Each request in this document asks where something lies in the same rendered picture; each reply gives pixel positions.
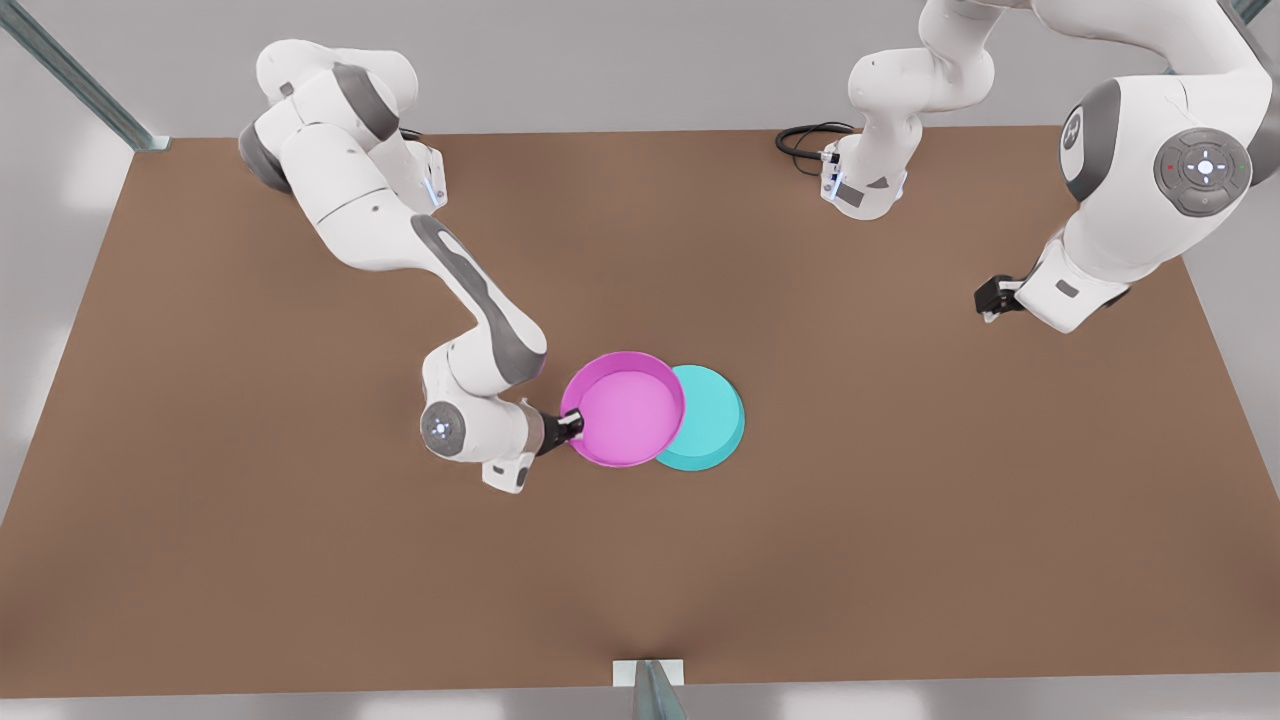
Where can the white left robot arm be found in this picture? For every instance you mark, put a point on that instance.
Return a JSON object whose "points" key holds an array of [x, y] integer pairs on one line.
{"points": [[1140, 200]]}

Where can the silver frame post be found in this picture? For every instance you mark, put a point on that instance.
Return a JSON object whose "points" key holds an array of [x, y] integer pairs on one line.
{"points": [[652, 690], [75, 80], [1255, 10]]}

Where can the blue plate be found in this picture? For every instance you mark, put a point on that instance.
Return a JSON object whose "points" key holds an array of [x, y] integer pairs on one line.
{"points": [[712, 420]]}

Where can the pink plate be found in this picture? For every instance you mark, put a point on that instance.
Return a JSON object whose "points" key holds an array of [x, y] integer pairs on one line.
{"points": [[628, 410]]}

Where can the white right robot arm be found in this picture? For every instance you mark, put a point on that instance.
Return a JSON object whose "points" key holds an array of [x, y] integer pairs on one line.
{"points": [[345, 185]]}

